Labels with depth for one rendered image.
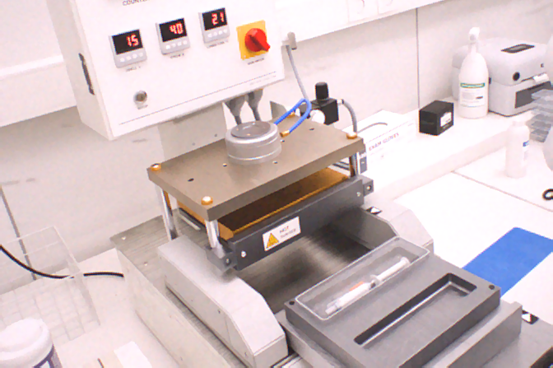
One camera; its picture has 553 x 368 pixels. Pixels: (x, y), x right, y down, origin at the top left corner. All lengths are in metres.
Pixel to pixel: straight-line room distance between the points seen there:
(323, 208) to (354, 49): 0.87
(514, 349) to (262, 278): 0.37
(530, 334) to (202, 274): 0.41
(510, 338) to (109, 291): 0.83
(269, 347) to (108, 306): 0.56
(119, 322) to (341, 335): 0.60
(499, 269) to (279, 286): 0.49
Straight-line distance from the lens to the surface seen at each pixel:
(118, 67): 0.84
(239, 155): 0.79
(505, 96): 1.70
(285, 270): 0.87
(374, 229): 0.86
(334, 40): 1.56
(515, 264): 1.19
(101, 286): 1.28
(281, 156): 0.80
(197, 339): 0.85
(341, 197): 0.82
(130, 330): 1.13
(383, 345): 0.67
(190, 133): 0.94
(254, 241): 0.74
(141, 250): 1.00
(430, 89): 1.86
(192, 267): 0.80
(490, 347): 0.66
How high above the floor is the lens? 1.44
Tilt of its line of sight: 25 degrees down
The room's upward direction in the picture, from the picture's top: 8 degrees counter-clockwise
